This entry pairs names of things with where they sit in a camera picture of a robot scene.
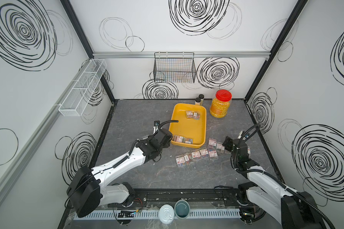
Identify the white mesh wall shelf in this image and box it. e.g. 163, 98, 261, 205
58, 59, 107, 117

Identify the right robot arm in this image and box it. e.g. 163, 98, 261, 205
223, 136, 326, 229

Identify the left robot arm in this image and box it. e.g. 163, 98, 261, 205
67, 128, 173, 218

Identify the yellow plastic tray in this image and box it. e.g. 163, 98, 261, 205
169, 103, 207, 148

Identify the white slotted cable duct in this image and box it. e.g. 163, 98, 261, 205
74, 209, 241, 220

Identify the red lid corn jar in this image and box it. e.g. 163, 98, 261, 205
209, 89, 232, 118

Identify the paper clip box in tray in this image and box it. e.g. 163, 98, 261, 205
185, 111, 194, 118

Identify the paper clip box table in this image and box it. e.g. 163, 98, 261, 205
216, 142, 225, 154

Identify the black wire basket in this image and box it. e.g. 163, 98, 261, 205
153, 52, 196, 84

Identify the paper clip box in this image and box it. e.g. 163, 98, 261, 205
208, 138, 217, 149
191, 149, 202, 161
176, 155, 186, 167
185, 111, 194, 118
208, 149, 218, 160
199, 148, 209, 158
183, 152, 194, 165

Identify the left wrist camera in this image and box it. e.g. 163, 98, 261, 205
153, 120, 161, 133

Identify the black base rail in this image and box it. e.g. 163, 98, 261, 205
71, 187, 299, 207

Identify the teal cup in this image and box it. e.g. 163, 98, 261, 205
174, 200, 191, 219

